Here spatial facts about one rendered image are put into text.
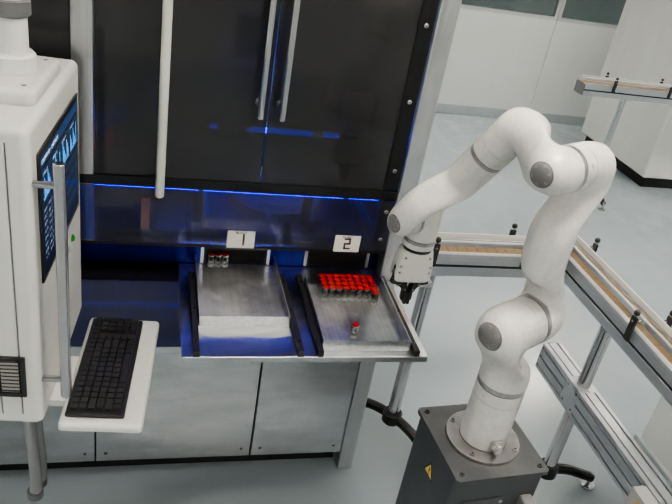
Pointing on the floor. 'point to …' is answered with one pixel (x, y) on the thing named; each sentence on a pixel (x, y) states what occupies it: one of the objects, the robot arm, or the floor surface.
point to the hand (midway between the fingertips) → (405, 295)
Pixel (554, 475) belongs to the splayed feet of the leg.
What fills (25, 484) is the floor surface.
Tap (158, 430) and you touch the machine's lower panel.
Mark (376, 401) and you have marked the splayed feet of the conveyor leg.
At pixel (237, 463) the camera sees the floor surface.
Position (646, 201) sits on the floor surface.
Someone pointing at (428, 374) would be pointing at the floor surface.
